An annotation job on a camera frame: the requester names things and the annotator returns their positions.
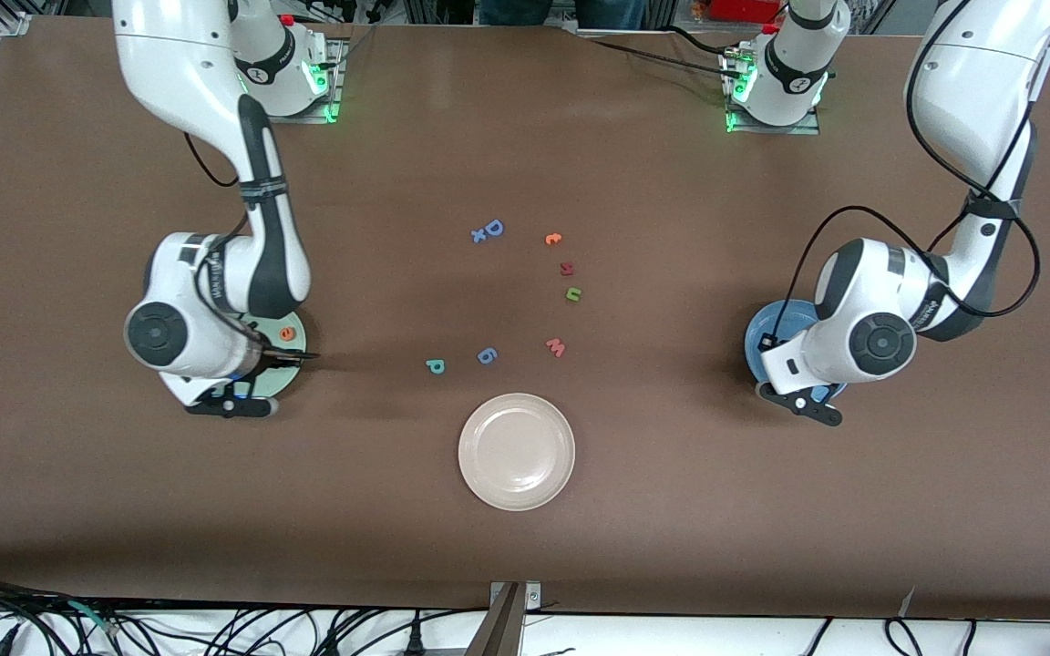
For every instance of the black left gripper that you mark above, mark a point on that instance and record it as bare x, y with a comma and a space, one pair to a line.
763, 346

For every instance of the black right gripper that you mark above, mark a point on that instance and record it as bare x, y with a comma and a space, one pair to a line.
262, 363

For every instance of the teal foam letter p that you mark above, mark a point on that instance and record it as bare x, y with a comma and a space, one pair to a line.
435, 365

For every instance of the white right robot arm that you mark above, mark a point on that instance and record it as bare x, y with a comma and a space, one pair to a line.
160, 337

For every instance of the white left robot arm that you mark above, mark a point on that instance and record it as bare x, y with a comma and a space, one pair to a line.
880, 342

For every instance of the mint green plate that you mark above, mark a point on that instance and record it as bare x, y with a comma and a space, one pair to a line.
288, 383

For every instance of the blue plate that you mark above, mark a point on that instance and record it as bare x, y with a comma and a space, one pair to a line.
785, 319

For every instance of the blue foam number 6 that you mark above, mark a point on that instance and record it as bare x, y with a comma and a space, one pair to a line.
486, 355

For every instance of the pink foam letter w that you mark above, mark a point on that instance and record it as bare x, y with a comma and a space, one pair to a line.
555, 347

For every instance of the blue foam letter D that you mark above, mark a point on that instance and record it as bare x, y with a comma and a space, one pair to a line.
492, 228

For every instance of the beige plate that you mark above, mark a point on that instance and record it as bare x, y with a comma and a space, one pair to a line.
516, 452

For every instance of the black power plug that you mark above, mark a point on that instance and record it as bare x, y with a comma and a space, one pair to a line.
415, 642

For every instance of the red box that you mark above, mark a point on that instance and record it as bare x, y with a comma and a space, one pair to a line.
744, 9

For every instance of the person in blue jeans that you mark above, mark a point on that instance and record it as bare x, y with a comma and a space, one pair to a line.
561, 11

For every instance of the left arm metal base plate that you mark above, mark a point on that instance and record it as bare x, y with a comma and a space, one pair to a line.
771, 129

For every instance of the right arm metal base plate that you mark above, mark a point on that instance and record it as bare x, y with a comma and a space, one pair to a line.
337, 73

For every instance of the metal bracket post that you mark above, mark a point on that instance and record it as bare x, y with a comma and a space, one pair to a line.
507, 629

